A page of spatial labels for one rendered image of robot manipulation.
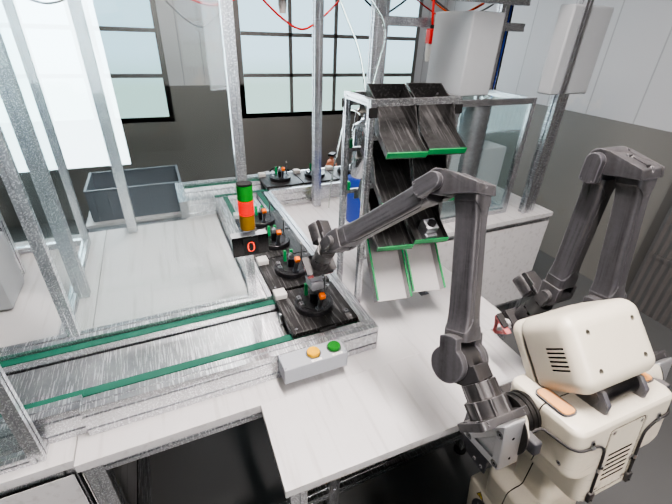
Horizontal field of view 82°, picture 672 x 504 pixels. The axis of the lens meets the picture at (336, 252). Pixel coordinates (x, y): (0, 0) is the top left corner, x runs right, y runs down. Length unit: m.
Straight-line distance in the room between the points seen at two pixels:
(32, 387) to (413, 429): 1.10
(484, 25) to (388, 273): 1.36
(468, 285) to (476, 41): 1.61
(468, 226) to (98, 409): 1.04
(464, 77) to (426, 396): 1.58
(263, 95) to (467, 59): 2.81
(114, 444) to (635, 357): 1.24
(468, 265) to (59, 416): 1.08
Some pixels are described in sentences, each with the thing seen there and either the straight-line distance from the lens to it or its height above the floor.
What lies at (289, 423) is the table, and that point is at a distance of 1.21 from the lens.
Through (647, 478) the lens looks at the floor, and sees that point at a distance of 2.65.
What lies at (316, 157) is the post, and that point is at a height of 1.18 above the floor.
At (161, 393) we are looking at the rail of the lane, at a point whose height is 0.94.
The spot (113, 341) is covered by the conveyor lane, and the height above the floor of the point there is 0.95.
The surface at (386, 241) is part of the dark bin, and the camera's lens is 1.35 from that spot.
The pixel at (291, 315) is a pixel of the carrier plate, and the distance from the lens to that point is 1.37.
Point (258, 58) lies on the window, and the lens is 4.55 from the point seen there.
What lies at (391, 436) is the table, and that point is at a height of 0.86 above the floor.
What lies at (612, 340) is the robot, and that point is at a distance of 0.90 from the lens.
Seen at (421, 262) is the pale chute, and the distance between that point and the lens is 1.52.
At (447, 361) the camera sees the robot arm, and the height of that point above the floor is 1.26.
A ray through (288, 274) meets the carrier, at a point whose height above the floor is 0.99.
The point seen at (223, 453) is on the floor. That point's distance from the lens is 2.22.
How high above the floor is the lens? 1.84
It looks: 30 degrees down
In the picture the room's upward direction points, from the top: 2 degrees clockwise
